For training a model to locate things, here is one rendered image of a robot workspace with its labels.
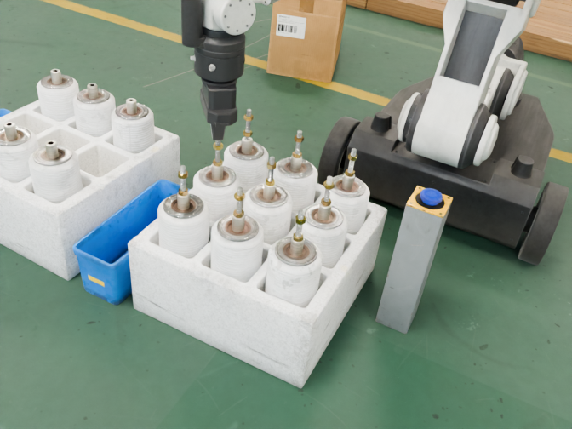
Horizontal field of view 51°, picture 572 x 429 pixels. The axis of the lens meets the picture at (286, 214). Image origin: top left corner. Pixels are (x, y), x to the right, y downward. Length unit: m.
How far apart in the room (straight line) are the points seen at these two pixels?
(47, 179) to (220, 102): 0.40
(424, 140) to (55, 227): 0.77
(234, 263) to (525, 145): 0.93
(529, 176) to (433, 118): 0.31
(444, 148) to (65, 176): 0.78
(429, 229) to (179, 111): 1.08
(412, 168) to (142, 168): 0.63
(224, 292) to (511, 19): 0.77
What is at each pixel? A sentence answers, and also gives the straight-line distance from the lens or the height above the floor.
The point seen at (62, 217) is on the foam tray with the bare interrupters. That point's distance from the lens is 1.28.
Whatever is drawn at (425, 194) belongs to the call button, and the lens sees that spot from 1.12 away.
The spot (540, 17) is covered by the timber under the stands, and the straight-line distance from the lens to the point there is 3.10.
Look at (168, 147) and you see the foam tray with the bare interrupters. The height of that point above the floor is 0.17.
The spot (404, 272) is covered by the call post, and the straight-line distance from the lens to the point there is 1.20.
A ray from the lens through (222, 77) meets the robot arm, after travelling 1.06.
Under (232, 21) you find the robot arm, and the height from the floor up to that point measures 0.59.
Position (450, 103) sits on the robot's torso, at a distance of 1.30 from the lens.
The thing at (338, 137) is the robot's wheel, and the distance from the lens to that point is 1.54.
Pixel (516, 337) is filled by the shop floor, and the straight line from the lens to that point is 1.39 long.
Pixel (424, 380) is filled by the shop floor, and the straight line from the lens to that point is 1.24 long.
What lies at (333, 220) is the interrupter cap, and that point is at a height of 0.25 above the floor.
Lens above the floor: 0.94
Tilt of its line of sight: 38 degrees down
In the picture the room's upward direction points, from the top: 6 degrees clockwise
